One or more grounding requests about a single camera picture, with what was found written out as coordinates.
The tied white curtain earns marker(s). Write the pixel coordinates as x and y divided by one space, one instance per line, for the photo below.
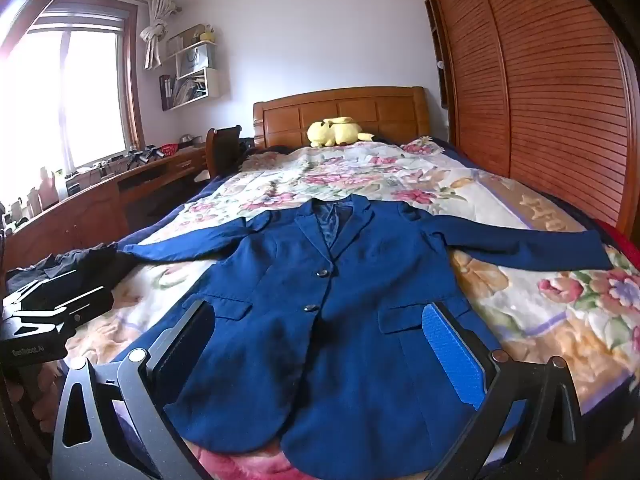
156 35

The wooden bed headboard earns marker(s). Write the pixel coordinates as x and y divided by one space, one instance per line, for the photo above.
300 115

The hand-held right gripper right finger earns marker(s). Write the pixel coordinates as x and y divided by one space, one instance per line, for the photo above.
445 355

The wooden framed window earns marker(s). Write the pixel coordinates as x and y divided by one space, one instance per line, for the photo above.
90 95

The white wall shelf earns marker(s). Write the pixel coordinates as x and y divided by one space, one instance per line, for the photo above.
192 67

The long wooden desk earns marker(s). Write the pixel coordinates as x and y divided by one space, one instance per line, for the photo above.
95 205

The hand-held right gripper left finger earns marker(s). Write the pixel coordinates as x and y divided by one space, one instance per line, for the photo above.
186 342

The floral fleece blanket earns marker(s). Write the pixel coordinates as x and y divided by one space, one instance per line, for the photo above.
380 165

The blue blazer jacket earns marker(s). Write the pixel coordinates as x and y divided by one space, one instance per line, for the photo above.
325 360

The wooden louvered wardrobe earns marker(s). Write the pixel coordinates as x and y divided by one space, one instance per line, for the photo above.
550 85

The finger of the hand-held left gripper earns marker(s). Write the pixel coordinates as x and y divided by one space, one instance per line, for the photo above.
60 294
92 310

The wooden chair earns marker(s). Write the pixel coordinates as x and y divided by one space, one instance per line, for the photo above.
222 152

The yellow plush toy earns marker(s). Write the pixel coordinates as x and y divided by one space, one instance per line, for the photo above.
332 132

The red basket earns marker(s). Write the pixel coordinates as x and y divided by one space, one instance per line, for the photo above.
169 149

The black clothes pile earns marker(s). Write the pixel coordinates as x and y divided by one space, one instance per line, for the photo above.
70 262

